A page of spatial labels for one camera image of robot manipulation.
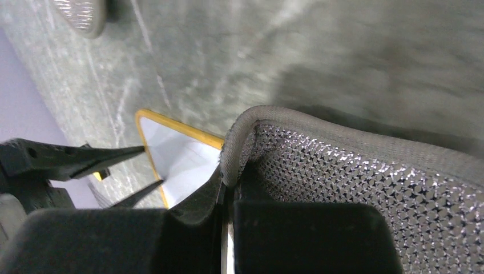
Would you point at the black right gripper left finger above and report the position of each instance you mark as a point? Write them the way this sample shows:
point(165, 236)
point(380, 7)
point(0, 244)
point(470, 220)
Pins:
point(115, 240)

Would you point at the yellow black sponge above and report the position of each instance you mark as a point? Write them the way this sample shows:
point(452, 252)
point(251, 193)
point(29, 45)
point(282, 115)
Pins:
point(102, 174)

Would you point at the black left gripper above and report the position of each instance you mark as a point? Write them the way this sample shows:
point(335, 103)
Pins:
point(27, 166)

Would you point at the yellow framed whiteboard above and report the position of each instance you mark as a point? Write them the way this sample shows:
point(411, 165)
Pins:
point(181, 159)

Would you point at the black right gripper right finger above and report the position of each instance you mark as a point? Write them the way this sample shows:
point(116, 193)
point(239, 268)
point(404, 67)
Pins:
point(305, 237)

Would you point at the grey blue scrubbing sponge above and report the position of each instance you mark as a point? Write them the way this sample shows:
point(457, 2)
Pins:
point(431, 197)

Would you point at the grey silver scrubbing sponge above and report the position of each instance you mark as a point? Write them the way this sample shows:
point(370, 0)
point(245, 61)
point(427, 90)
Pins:
point(86, 18)

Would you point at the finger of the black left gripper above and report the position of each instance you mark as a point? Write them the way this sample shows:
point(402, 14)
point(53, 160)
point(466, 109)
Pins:
point(132, 200)

